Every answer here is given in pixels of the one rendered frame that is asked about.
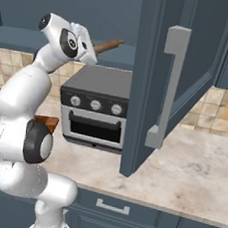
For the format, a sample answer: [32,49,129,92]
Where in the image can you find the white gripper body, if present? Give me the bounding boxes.
[65,21,103,67]

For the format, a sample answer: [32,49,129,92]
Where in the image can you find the wooden rolling pin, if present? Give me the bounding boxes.
[92,35,126,58]

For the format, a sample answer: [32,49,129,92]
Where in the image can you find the black and silver toaster oven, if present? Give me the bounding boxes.
[53,61,134,155]

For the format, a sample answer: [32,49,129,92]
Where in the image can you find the blue-grey drawer front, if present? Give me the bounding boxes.
[70,184,184,228]

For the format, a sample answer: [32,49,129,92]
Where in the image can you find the grey cabinet door handle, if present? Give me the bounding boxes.
[143,23,193,152]

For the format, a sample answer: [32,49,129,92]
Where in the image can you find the brown wooden cutting board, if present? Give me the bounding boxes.
[33,114,61,135]

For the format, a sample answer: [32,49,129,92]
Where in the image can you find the silver toaster oven knob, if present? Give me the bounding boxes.
[110,103,124,116]
[89,99,104,113]
[69,94,83,109]

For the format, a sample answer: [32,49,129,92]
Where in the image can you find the black toaster oven door handle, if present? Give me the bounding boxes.
[67,109,123,132]

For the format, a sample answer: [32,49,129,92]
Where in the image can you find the grey drawer handle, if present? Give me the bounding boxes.
[94,197,132,217]

